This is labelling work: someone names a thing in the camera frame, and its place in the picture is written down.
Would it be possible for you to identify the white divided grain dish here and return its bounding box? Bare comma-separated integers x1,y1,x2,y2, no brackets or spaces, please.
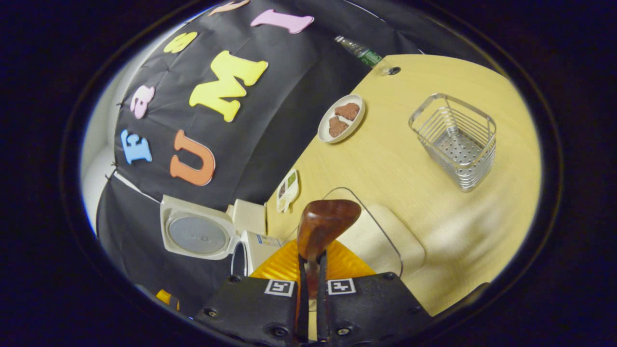
276,169,300,214

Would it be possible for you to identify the brown wooden spoon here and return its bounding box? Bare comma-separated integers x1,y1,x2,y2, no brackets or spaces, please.
296,199,362,299

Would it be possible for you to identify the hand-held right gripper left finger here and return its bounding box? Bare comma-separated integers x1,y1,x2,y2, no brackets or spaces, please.
193,239,309,346

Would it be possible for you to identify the brown meat piece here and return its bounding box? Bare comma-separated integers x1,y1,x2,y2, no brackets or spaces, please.
328,116,349,138
335,103,360,121

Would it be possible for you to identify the white rice cooker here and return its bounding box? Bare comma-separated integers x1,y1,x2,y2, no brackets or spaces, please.
160,195,285,279

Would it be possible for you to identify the metal wire chopstick holder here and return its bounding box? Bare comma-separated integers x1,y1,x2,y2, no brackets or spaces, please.
409,93,497,192

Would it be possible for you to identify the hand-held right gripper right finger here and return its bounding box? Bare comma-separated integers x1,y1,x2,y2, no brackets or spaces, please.
317,239,432,346

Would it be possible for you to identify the white round plate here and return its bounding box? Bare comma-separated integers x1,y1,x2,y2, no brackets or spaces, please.
318,94,365,144

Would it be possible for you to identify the black backdrop cloth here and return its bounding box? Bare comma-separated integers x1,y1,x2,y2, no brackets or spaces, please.
95,0,421,316

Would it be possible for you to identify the white toaster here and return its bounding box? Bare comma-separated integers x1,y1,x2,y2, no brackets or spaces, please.
227,199,267,236

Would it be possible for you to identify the green label water bottle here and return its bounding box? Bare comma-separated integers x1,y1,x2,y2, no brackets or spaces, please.
335,35,386,68

